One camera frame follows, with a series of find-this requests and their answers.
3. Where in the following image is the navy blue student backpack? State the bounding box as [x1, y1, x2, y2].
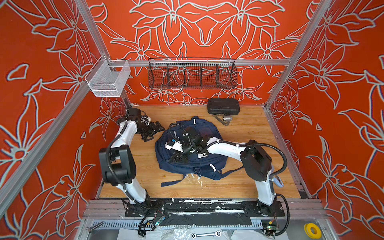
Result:
[155, 116, 243, 181]

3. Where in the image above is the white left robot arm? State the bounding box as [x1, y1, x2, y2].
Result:
[99, 108, 165, 210]

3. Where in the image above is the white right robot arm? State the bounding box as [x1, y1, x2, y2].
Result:
[165, 128, 288, 216]

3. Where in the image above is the small metal cylinder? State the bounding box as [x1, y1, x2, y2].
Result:
[223, 116, 233, 122]

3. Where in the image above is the black plastic tool case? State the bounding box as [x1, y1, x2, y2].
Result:
[207, 98, 240, 115]

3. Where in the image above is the silver combination wrench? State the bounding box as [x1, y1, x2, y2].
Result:
[191, 231, 222, 239]

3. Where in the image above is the blue stapler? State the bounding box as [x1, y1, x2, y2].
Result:
[273, 176, 284, 188]

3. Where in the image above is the yellow tape roll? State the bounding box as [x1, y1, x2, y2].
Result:
[304, 223, 322, 240]

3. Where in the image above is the white wire wall basket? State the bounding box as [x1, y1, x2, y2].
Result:
[85, 55, 131, 97]

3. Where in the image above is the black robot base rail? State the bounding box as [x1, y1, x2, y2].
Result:
[124, 198, 286, 218]

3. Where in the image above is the black wire wall basket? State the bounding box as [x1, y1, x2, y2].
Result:
[148, 57, 238, 90]

